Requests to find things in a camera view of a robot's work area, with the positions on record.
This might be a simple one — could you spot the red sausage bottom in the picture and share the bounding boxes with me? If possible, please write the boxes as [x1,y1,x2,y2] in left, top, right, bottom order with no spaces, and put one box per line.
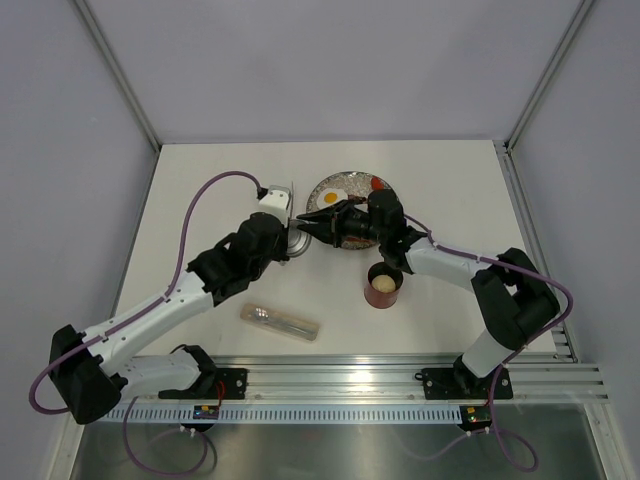
[346,237,376,248]

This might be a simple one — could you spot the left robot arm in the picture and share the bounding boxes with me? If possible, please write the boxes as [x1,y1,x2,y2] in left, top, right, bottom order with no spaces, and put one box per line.
[49,212,289,425]

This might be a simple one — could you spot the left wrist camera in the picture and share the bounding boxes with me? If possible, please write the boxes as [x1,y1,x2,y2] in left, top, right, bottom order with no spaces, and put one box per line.
[258,185,289,227]

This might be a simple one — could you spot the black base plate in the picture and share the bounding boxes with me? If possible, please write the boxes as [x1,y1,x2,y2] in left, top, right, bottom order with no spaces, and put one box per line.
[414,367,514,400]
[158,367,249,400]

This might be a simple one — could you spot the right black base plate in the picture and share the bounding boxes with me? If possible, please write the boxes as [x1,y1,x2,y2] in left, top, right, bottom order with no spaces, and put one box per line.
[414,367,514,400]

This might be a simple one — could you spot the white slotted cable duct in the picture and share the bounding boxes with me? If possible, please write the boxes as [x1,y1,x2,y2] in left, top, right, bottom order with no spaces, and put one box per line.
[103,403,462,425]

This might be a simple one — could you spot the metal spoon in case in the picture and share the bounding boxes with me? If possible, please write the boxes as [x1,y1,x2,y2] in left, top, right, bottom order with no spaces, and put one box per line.
[253,308,312,335]

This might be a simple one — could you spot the speckled ceramic plate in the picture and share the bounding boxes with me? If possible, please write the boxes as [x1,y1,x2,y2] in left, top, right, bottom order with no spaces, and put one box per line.
[297,171,397,250]

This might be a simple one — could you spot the red tin can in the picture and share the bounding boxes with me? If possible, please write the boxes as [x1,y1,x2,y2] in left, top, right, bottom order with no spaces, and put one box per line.
[364,262,404,309]

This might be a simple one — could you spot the aluminium mounting rail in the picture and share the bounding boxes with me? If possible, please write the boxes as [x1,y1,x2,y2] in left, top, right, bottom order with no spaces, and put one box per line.
[67,353,611,405]

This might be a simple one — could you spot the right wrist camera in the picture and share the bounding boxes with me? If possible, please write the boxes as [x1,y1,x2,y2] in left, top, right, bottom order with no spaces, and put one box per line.
[367,189,406,239]

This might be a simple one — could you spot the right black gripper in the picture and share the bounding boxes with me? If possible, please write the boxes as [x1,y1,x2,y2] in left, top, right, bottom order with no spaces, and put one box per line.
[299,198,387,248]

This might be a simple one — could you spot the left aluminium frame post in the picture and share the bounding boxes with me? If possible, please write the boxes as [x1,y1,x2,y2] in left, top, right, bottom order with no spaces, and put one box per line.
[69,0,162,155]

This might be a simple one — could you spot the silver tin lid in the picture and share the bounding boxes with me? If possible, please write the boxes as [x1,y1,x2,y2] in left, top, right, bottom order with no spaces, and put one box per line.
[286,220,312,259]

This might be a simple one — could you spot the aluminium frame post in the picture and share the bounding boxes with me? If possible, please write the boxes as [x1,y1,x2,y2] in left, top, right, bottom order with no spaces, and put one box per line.
[69,0,162,155]
[503,0,598,155]

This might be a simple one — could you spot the toy fried egg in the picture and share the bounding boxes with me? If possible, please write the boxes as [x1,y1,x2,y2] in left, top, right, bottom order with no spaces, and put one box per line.
[316,188,349,209]

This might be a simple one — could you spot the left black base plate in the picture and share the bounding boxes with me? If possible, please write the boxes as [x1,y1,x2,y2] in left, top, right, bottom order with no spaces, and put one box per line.
[158,367,249,400]

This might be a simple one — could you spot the beige steamed bun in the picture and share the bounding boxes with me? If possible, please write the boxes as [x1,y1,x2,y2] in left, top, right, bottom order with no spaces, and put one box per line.
[371,274,397,294]

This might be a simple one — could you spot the right aluminium frame post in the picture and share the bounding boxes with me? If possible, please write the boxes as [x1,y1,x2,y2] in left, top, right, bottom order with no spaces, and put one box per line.
[503,0,598,155]

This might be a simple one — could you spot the red sausage top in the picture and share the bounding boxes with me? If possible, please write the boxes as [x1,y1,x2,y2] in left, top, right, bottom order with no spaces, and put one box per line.
[371,176,386,191]

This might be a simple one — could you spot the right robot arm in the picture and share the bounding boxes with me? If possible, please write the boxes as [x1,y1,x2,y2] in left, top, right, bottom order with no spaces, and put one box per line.
[298,190,560,398]

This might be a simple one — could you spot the red sausage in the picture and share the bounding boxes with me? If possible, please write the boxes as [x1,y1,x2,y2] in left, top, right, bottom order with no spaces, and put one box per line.
[346,237,376,248]
[371,176,386,191]

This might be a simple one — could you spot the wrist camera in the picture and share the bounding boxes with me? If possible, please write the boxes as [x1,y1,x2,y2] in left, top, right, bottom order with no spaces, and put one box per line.
[367,189,406,239]
[258,185,289,227]

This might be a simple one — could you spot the metal serving tongs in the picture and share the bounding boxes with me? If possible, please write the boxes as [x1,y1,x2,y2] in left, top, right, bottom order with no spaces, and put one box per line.
[288,181,295,221]

